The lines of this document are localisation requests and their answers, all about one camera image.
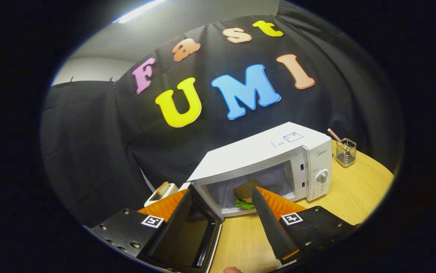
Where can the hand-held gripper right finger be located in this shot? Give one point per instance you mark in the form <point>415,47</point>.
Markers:
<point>271,227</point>

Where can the toy sandwich with lettuce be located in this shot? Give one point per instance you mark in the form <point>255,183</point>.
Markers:
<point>245,189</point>

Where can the pink striped straw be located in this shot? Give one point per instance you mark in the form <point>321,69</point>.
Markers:
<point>333,134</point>

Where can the toast slice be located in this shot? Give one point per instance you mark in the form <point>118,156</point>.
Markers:
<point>162,189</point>

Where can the white toaster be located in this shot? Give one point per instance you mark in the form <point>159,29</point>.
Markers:
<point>168,190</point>

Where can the white microwave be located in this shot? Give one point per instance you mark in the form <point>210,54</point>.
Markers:
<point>259,151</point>

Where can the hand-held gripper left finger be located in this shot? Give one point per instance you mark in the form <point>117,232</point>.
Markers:
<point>170,223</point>

